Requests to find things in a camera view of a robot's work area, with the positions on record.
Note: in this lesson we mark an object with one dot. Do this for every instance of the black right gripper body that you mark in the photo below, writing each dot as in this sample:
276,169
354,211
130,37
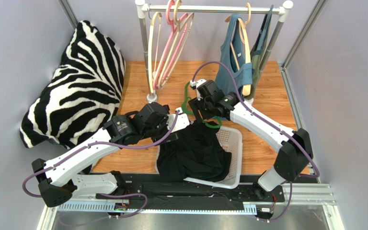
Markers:
197,109

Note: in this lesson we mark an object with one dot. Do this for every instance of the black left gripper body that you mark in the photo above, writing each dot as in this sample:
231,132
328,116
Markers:
158,133

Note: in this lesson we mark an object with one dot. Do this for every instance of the green hanger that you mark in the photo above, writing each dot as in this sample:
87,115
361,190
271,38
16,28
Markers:
187,102

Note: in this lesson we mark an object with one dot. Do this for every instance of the cream white hanger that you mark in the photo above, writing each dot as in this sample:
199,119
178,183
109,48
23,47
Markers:
156,17

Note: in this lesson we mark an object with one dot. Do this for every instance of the beige hanger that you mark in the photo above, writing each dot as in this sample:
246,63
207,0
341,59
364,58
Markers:
176,48

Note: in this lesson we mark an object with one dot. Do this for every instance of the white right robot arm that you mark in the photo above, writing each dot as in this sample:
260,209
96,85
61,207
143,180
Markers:
293,147

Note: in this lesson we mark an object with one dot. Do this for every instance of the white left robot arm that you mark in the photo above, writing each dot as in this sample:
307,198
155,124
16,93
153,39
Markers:
60,179

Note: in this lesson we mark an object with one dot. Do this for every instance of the blue ribbed tank top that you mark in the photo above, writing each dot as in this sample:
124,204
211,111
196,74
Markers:
236,74

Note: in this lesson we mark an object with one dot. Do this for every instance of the olive green tank top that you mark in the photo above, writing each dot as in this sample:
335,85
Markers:
256,62

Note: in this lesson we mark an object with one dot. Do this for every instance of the blue grey hanger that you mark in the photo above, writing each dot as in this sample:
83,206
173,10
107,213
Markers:
260,43

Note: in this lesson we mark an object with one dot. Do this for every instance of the white plastic laundry basket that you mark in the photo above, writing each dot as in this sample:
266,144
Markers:
231,141

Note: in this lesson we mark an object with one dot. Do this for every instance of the zebra striped pillow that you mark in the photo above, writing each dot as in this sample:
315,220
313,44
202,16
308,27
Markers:
85,91

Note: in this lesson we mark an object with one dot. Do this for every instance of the white metal clothes rack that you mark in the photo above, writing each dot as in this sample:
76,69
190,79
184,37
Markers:
143,8

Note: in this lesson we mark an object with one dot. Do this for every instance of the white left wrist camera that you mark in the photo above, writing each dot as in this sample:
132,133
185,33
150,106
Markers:
177,121

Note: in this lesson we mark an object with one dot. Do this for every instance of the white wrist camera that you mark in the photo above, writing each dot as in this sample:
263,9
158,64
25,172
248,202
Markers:
195,84
177,121

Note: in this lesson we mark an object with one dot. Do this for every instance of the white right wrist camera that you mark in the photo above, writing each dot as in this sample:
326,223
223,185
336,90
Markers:
195,84

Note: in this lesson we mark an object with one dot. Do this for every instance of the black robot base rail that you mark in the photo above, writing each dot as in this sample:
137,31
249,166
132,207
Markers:
183,197

